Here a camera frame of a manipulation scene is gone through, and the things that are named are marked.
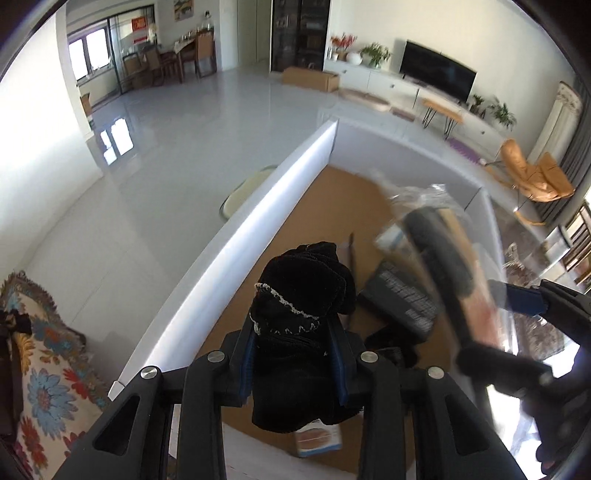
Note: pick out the small potted plant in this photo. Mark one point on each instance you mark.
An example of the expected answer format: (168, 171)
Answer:
(476, 102)

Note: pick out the green potted plant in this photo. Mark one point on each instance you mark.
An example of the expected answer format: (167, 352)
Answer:
(375, 54)

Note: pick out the clear plastic bag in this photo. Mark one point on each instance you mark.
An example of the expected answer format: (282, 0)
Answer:
(415, 194)

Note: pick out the red flowers in vase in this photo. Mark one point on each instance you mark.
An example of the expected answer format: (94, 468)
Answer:
(342, 42)

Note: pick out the red window decoration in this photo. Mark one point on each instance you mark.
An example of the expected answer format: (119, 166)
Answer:
(143, 28)

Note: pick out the leafy potted plant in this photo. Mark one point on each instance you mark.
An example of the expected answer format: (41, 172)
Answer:
(502, 113)

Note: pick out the round white vase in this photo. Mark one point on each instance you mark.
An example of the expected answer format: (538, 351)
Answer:
(354, 58)

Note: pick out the blue and white medicine box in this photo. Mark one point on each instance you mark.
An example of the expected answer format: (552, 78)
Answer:
(318, 438)

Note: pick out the cream round stool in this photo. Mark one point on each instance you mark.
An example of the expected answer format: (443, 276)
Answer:
(242, 189)

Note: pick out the black lace-trimmed cloth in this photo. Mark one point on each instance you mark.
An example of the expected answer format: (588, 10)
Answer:
(295, 323)

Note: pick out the purple floor mat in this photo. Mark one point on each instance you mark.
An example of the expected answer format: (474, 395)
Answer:
(464, 150)

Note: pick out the covered standing air conditioner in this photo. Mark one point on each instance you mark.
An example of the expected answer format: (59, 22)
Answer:
(561, 115)

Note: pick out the round pet bed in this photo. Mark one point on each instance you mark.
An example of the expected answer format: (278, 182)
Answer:
(364, 98)

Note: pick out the wooden bench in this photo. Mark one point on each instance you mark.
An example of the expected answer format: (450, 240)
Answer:
(441, 107)

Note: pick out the white storage box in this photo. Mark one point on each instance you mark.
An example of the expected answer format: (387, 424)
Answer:
(221, 286)

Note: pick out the dark cloth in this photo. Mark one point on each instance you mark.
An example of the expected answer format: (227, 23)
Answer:
(14, 327)

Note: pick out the wall painting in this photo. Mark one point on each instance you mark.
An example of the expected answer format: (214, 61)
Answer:
(185, 9)

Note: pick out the dark display cabinet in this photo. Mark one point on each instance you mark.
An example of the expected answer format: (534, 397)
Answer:
(300, 37)

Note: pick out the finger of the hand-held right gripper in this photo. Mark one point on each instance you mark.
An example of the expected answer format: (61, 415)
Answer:
(521, 300)
(498, 369)

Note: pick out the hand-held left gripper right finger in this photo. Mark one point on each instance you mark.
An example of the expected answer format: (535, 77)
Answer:
(344, 387)

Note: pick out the white television cabinet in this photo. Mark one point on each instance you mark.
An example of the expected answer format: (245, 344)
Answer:
(392, 83)

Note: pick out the cardboard box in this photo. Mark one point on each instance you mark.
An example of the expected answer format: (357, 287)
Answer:
(309, 78)

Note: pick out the floral printed blanket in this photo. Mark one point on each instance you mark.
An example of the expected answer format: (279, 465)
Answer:
(51, 369)

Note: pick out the black television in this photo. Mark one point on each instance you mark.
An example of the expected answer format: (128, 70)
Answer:
(436, 69)

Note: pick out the wooden dining set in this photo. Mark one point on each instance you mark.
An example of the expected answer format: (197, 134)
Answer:
(184, 53)

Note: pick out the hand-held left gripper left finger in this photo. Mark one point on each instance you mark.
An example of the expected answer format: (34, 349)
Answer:
(244, 383)

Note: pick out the orange lounge chair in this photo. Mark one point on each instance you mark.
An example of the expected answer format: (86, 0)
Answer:
(531, 177)

